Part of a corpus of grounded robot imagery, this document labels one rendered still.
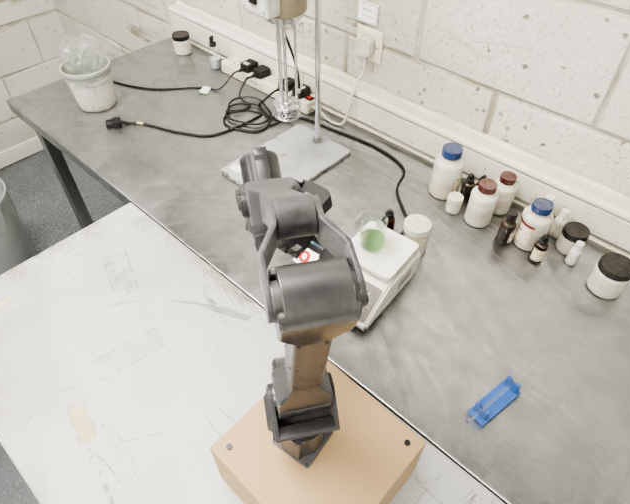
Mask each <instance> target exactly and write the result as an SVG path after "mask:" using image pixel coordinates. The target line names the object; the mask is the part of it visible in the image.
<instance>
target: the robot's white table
mask: <svg viewBox="0 0 630 504"><path fill-rule="evenodd" d="M284 345H285V343H282V342H280V341H278V338H277V333H276V327H275V323H270V324H268V322H267V317H266V312H265V310H264V309H263V308H262V307H260V306H259V305H258V304H257V303H255V302H254V301H253V300H252V299H250V298H249V297H248V296H247V295H246V294H244V293H243V292H242V291H241V290H239V289H238V288H237V287H236V286H234V285H233V284H232V283H231V282H229V281H228V280H227V279H226V278H224V277H223V276H222V275H221V274H219V273H218V272H217V271H216V270H214V269H213V268H212V267H211V266H209V265H208V264H207V263H206V262H205V261H203V260H202V259H201V258H200V257H198V256H197V255H196V254H195V253H193V252H192V251H191V250H190V249H188V248H187V247H186V246H185V245H183V244H182V243H181V242H180V241H178V240H177V239H176V238H175V237H173V236H172V235H171V234H170V233H168V232H167V231H166V230H165V229H164V228H162V227H161V226H160V225H159V224H157V223H156V222H155V221H154V220H152V219H151V218H150V217H149V216H147V215H146V214H145V213H144V212H142V211H141V210H140V209H139V208H137V207H136V206H135V205H134V204H132V203H131V202H130V203H128V204H127V205H125V206H123V207H121V208H119V209H118V210H116V211H114V212H112V213H111V214H109V215H107V216H105V217H103V218H102V219H100V220H98V221H96V222H94V223H93V224H91V225H89V226H87V227H86V228H84V229H82V230H80V231H78V232H77V233H75V234H73V235H71V236H69V237H68V238H66V239H64V240H62V241H61V242H59V243H57V244H55V245H53V246H52V247H50V248H48V249H46V250H45V251H43V252H41V253H39V254H38V255H36V256H34V257H32V258H30V259H28V260H27V261H25V262H23V263H21V264H20V265H18V266H16V267H14V268H12V269H11V270H9V271H7V272H5V273H3V274H2V275H0V443H1V445H2V446H3V448H4V449H5V451H6V452H7V454H8V455H9V457H10V458H11V460H12V461H13V463H14V465H15V466H16V468H17V469H18V471H19V472H20V474H21V475H22V477H23V478H24V480H25V482H26V483H27V485H28V486H29V488H30V489H31V491H32V492H33V494H34V495H35V497H36V498H37V500H38V502H39V503H40V504H245V503H244V502H243V501H242V500H241V499H240V498H239V497H238V495H237V494H236V493H235V492H234V491H233V490H232V489H231V488H230V487H229V486H228V485H227V483H226V482H225V481H224V480H223V479H222V478H221V476H220V473H219V471H218V468H217V466H216V463H215V461H214V458H213V455H212V453H211V450H210V447H211V446H212V445H213V444H214V443H215V442H216V441H217V440H218V439H219V438H220V437H222V436H223V435H224V434H225V433H226V432H227V431H228V430H229V429H230V428H231V427H232V426H233V425H234V424H235V423H236V422H238V421H239V420H240V419H241V418H242V417H243V416H244V415H245V414H246V413H247V412H248V411H249V410H250V409H251V408H252V407H254V406H255V405H256V404H257V403H258V402H259V401H260V400H261V399H262V398H263V396H264V395H265V393H266V387H267V384H270V383H271V372H272V370H271V369H272V361H273V359H274V358H280V357H285V347H284ZM374 399H375V398H374ZM375 400H376V399H375ZM376 401H377V400H376ZM377 402H378V401H377ZM378 403H380V402H378ZM380 404H381V403H380ZM381 405H382V404H381ZM382 406H383V405H382ZM383 407H384V408H385V409H387V408H386V407H385V406H383ZM387 410H388V409H387ZM388 411H389V412H390V413H391V414H393V413H392V412H391V411H390V410H388ZM393 415H394V416H395V417H396V418H397V419H398V420H400V421H401V422H402V423H403V424H404V425H406V426H407V427H408V428H409V429H410V430H411V431H413V432H414V433H415V434H416V435H417V436H419V437H420V438H421V439H422V440H423V441H424V442H426V444H425V446H424V448H423V451H422V453H421V456H420V458H419V461H418V463H417V466H416V468H415V470H414V472H413V473H412V474H411V476H410V477H409V478H408V479H407V481H406V482H405V483H404V485H403V486H402V487H401V489H400V490H399V491H398V492H397V494H396V495H395V496H394V498H393V499H392V500H391V502H390V503H389V504H505V503H504V502H503V501H501V500H500V499H499V498H498V497H496V496H495V495H494V494H493V493H492V492H490V491H489V490H488V489H487V488H485V487H484V486H483V485H482V484H480V483H479V482H478V481H477V480H475V479H474V478H473V477H472V476H470V475H469V474H468V473H467V472H465V471H464V470H463V469H462V468H460V467H459V466H458V465H457V464H455V463H454V462H453V461H452V460H451V459H449V458H448V457H447V456H446V455H444V454H443V453H442V452H441V451H439V450H438V449H437V448H436V447H434V446H433V445H432V444H431V443H429V442H428V441H427V440H426V439H424V438H423V437H422V436H421V435H419V434H418V433H417V432H416V431H414V430H413V429H412V428H411V427H410V426H408V425H407V424H406V423H405V422H403V421H402V420H401V419H400V418H398V417H397V416H396V415H395V414H393Z"/></svg>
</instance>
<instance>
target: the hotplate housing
mask: <svg viewBox="0 0 630 504"><path fill-rule="evenodd" d="M420 257H421V253H420V251H419V250H417V251H416V253H415V254H414V255H413V256H412V257H411V258H410V259H409V260H408V262H407V263H406V264H405V265H404V266H403V267H402V268H401V269H400V271H399V272H398V273H397V274H396V275H395V276H394V277H393V278H392V279H391V280H390V281H384V280H382V279H380V278H379V277H377V276H375V275H373V274H371V273H370V272H368V271H366V270H364V269H363V268H361V269H362V273H363V276H364V279H365V281H367V282H369V283H371V284H372V285H374V286H376V287H378V288H379V289H381V290H383V293H382V295H381V296H380V298H379V300H378V301H377V303H376V304H375V306H374V308H373V309H372V311H371V313H370V314H369V316H368V317H367V319H366V321H365V322H364V323H362V322H360V321H358V322H357V324H356V325H355V327H356V328H358V329H360V330H361V331H363V332H365V331H366V330H367V329H368V327H369V326H370V325H371V324H372V323H373V322H374V321H375V319H376V318H377V317H378V316H379V315H380V313H381V312H382V311H383V310H384V309H385V308H386V306H387V305H388V304H389V303H390V302H391V301H392V299H393V298H394V297H395V296H396V295H397V294H398V292H399V291H400V290H401V289H402V288H403V287H404V285H405V284H406V283H407V282H408V281H409V280H410V278H411V277H412V276H413V275H414V274H415V273H416V271H417V270H418V265H419V261H420Z"/></svg>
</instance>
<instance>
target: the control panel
mask: <svg viewBox="0 0 630 504"><path fill-rule="evenodd" d="M365 283H366V290H367V295H368V297H369V301H368V303H367V305H366V306H365V307H362V315H361V317H360V319H359V321H360V322H362V323H364V322H365V321H366V319H367V317H368V316H369V314H370V313H371V311H372V309H373V308H374V306H375V304H376V303H377V301H378V300H379V298H380V296H381V295H382V293H383V290H381V289H379V288H378V287H376V286H374V285H372V284H371V283H369V282H367V281H365Z"/></svg>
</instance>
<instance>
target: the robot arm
mask: <svg viewBox="0 0 630 504"><path fill-rule="evenodd" d="M239 162H240V168H241V174H242V180H243V184H238V189H239V190H235V196H236V202H237V206H238V210H239V211H240V212H241V213H242V216H243V217H244V219H247V220H246V230H247V231H248V232H250V233H251V234H252V235H253V238H254V244H255V248H256V250H257V252H258V271H259V280H260V286H261V291H262V296H263V302H264V307H265V312H266V317H267V322H268V324H270V323H275V327H276V333H277V338H278V341H280V342H282V343H285V345H284V347H285V357H280V358H274V359H273V361H272V369H271V370H272V372H271V383H270V384H267V387H266V393H265V395H264V396H263V400H264V406H265V413H266V421H267V428H268V430H269V431H271V432H272V434H273V437H272V443H273V444H274V445H276V446H277V447H278V448H280V449H281V450H282V451H284V452H285V453H286V454H288V455H289V456H290V457H291V458H293V459H294V460H295V461H297V462H298V463H299V464H301V465H302V466H303V467H305V468H309V467H310V466H311V464H312V463H313V462H314V460H315V459H316V457H317V456H318V454H319V453H320V451H321V450H322V449H323V447H324V446H325V444H326V443H327V441H328V440H329V439H330V437H331V436H332V434H333V431H336V430H340V424H339V416H338V409H337V402H336V394H335V387H334V382H333V378H332V375H331V373H330V372H327V369H326V365H327V362H328V357H329V353H330V349H331V344H332V340H333V339H334V338H336V337H338V336H340V335H342V334H344V333H346V332H348V331H350V330H352V329H353V328H354V327H355V325H356V324H357V322H358V321H359V319H360V317H361V315H362V307H365V306H366V304H367V290H366V283H365V279H364V276H363V273H362V269H361V266H360V263H359V260H358V257H357V254H356V251H355V248H354V245H353V242H352V240H351V239H350V237H348V236H347V235H346V234H345V233H344V232H343V231H342V230H341V229H339V228H338V227H337V226H336V225H335V224H334V223H333V222H331V221H330V220H329V219H328V218H327V217H326V216H325V214H326V212H327V211H328V210H330V209H331V207H332V200H331V195H330V192H329V190H327V189H325V188H324V187H322V186H320V185H319V184H317V183H315V182H313V181H307V180H305V179H303V180H302V182H300V181H298V180H296V179H294V178H292V177H284V178H282V176H281V170H280V165H279V160H278V155H277V154H276V153H275V152H273V151H270V150H266V146H262V147H253V148H252V152H249V153H247V154H245V155H244V156H242V157H241V158H240V159H239ZM314 235H316V236H314ZM311 241H312V242H313V241H314V243H315V242H316V244H318V245H320V246H322V248H323V247H324V248H323V249H321V248H320V247H318V246H316V245H314V244H313V243H311ZM276 248H278V249H279V250H281V251H282V252H284V253H286V254H289V255H291V256H292V257H294V258H296V259H298V258H299V256H300V254H301V252H304V251H305V250H306V249H307V248H308V249H310V250H312V251H313V252H315V253H317V254H319V258H318V260H313V261H307V262H300V263H294V264H288V265H281V266H275V267H270V269H269V270H268V275H267V269H268V266H269V264H270V262H271V260H272V257H273V255H274V253H275V250H276Z"/></svg>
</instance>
